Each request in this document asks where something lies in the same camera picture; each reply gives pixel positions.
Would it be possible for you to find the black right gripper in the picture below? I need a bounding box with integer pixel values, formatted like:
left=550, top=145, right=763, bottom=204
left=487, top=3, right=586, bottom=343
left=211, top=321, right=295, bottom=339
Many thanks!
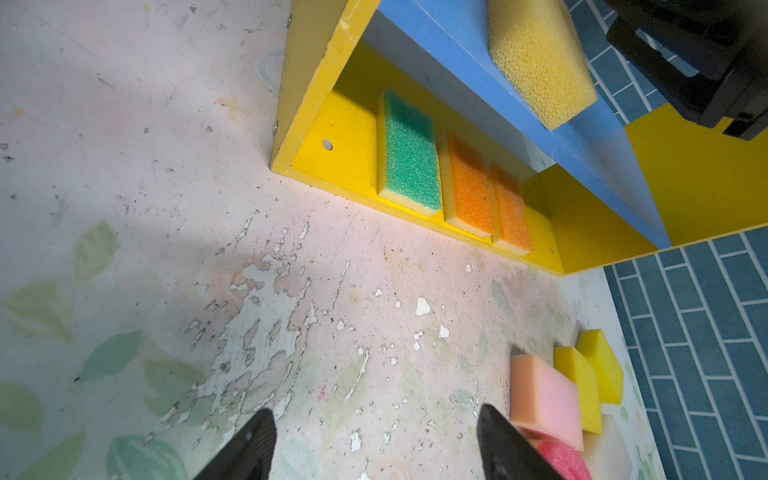
left=606, top=1, right=767, bottom=141

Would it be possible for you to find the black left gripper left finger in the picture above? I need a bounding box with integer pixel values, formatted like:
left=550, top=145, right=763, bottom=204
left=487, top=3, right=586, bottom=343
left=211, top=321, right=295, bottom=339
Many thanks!
left=195, top=408, right=277, bottom=480

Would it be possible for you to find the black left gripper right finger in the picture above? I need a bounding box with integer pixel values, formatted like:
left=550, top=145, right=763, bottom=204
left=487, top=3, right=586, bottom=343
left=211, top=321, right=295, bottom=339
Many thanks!
left=476, top=404, right=563, bottom=480

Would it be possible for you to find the small yellow sponge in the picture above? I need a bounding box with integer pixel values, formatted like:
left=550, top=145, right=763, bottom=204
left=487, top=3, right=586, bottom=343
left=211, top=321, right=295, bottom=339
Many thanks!
left=576, top=329, right=624, bottom=405
left=554, top=347, right=603, bottom=434

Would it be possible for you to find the textured yellow sponge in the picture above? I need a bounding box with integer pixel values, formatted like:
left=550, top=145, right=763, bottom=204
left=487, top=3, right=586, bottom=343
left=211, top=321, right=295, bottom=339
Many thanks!
left=487, top=0, right=597, bottom=131

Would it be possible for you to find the orange sponge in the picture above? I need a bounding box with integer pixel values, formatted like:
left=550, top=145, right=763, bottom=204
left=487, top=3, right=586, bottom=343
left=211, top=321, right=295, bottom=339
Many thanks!
left=438, top=133, right=494, bottom=238

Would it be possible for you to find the green sponge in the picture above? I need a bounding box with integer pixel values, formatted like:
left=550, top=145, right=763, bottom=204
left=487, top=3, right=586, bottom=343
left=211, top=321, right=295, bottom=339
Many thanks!
left=377, top=91, right=442, bottom=217

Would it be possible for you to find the yellow pink blue wooden shelf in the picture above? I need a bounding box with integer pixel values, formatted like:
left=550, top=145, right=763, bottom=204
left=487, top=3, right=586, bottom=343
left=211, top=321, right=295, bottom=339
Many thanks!
left=271, top=1, right=767, bottom=275

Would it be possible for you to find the pink rectangular sponge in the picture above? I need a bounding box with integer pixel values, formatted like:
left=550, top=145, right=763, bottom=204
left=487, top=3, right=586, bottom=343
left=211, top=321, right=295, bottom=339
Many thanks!
left=509, top=355, right=584, bottom=451

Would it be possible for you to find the pink round scrubber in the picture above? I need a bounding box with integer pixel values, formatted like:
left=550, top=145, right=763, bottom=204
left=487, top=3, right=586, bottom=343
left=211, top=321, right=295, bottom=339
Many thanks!
left=522, top=428, right=593, bottom=480

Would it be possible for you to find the beige sponge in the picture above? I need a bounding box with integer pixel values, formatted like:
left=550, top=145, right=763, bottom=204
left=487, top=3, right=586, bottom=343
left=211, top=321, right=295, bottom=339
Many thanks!
left=582, top=415, right=633, bottom=480

